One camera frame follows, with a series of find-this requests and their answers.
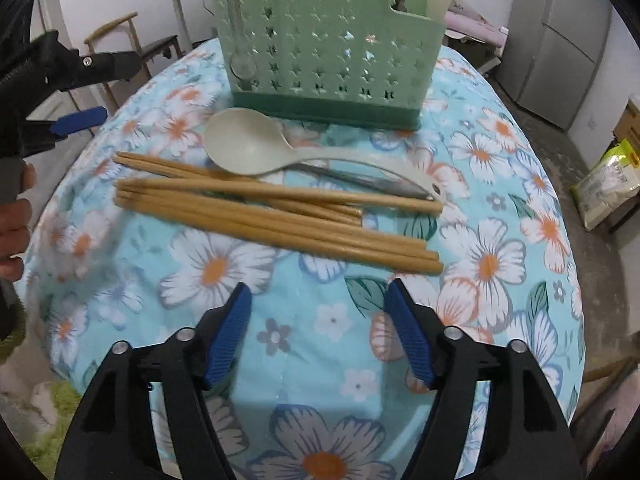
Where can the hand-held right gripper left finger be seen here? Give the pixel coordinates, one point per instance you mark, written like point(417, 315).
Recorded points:
point(232, 335)

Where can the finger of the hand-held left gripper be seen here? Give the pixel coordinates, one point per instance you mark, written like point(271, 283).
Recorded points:
point(110, 65)
point(80, 121)

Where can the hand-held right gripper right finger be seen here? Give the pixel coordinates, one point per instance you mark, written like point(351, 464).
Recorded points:
point(407, 335)

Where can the pile of wooden chopsticks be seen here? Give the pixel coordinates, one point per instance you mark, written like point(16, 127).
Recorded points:
point(250, 210)

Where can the cream plastic spoon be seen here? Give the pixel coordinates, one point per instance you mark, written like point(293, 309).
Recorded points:
point(240, 142)

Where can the green plastic utensil basket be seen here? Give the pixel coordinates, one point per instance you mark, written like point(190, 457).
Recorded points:
point(310, 60)

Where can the person's left hand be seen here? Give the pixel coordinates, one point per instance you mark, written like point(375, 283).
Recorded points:
point(12, 230)

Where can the wooden chair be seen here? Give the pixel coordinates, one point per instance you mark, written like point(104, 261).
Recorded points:
point(160, 45)

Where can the grey side table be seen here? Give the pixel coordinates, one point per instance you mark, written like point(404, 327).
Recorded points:
point(177, 20)

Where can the floral blue tablecloth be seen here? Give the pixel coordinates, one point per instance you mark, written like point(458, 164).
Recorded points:
point(310, 285)

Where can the small steel spoon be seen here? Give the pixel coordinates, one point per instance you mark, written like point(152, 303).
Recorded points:
point(244, 67)

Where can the green rug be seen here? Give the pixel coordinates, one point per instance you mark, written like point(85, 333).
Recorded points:
point(45, 410)

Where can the wooden stool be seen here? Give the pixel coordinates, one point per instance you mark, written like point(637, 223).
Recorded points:
point(607, 367)

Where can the yellow white rice sack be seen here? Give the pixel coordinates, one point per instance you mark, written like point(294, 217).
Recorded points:
point(605, 185)

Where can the cardboard box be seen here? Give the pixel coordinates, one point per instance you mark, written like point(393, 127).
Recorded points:
point(630, 125)

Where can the pink rolled mat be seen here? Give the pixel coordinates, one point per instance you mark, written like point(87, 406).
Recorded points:
point(475, 27)

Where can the grey cabinet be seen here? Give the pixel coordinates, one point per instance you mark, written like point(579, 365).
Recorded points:
point(560, 35)

